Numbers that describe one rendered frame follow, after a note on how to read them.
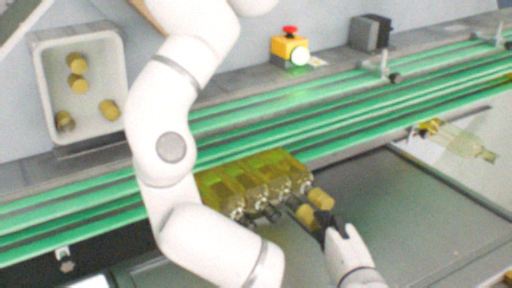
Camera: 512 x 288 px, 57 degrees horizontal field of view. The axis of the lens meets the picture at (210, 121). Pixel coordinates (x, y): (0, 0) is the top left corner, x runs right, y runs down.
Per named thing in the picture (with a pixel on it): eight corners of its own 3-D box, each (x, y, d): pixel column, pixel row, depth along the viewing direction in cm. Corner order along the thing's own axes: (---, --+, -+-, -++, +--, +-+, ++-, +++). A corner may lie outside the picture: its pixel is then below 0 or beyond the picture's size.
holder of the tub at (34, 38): (50, 149, 106) (57, 165, 100) (24, 32, 93) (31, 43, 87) (122, 130, 113) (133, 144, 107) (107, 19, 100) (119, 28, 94)
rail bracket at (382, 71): (352, 68, 125) (391, 86, 114) (356, 42, 121) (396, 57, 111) (364, 65, 126) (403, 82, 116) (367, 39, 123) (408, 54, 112)
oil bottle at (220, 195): (181, 177, 111) (226, 230, 95) (180, 157, 109) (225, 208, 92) (202, 170, 114) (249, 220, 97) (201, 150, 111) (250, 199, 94)
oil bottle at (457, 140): (410, 131, 148) (487, 171, 128) (413, 115, 146) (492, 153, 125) (422, 126, 151) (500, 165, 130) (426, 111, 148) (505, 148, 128)
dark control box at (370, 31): (346, 43, 137) (367, 51, 131) (349, 16, 133) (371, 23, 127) (367, 38, 140) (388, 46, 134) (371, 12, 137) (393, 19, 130)
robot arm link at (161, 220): (294, 184, 63) (260, 189, 77) (156, 105, 61) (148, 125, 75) (239, 299, 58) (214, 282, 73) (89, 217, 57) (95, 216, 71)
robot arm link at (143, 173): (148, 71, 73) (92, 145, 69) (156, 40, 60) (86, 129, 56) (220, 122, 74) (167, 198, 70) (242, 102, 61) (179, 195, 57)
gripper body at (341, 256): (381, 308, 78) (351, 261, 88) (387, 262, 74) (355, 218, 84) (338, 316, 77) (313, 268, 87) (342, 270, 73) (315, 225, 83)
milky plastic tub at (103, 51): (45, 130, 104) (53, 148, 97) (23, 32, 93) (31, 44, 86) (120, 112, 111) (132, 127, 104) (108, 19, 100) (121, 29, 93)
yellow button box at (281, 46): (268, 60, 126) (285, 69, 120) (269, 34, 122) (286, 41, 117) (289, 56, 129) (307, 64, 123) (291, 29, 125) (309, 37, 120)
